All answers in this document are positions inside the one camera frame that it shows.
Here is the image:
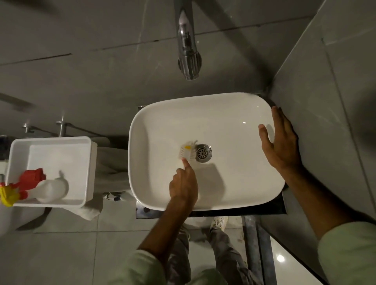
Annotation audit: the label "white brush with yellow band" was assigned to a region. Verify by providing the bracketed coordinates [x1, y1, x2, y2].
[179, 140, 198, 162]

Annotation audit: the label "grey patterned trousers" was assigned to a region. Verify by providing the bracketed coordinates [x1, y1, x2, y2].
[167, 226, 259, 285]

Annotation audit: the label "chrome wall faucet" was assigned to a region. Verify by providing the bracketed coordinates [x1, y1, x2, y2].
[173, 0, 202, 81]

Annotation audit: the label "dark stone ledge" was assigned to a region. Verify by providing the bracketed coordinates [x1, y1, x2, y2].
[0, 135, 12, 161]

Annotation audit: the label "chrome sink drain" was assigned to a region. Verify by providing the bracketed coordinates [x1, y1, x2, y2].
[195, 144, 213, 163]

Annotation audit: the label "person's left hand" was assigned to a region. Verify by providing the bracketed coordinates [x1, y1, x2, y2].
[169, 157, 200, 211]

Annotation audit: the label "person's right hand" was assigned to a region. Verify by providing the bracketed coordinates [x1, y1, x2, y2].
[258, 106, 303, 174]

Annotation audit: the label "white plastic tray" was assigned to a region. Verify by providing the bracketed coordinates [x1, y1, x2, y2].
[5, 136, 98, 208]

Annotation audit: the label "white ceramic sink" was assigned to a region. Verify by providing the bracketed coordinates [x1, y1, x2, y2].
[128, 92, 286, 212]

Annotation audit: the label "person's right white shoe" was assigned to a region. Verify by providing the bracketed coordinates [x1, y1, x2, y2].
[210, 216, 229, 235]

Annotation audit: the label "white toilet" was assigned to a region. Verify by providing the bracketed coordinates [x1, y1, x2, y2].
[0, 160, 47, 235]

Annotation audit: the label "grey metal floor frame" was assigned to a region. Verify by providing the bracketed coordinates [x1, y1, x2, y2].
[241, 216, 278, 285]

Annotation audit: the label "person's right forearm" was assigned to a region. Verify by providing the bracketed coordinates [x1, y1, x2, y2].
[279, 164, 356, 238]

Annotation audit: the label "person's left forearm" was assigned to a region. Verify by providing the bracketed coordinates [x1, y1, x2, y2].
[138, 202, 193, 262]

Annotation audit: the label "white towel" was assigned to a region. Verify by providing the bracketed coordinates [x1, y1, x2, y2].
[61, 141, 136, 221]

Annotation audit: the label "red cloth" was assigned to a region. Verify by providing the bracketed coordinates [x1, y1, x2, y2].
[19, 168, 47, 191]

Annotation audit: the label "white spray bottle yellow trigger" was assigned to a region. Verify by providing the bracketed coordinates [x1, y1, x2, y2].
[0, 177, 70, 207]

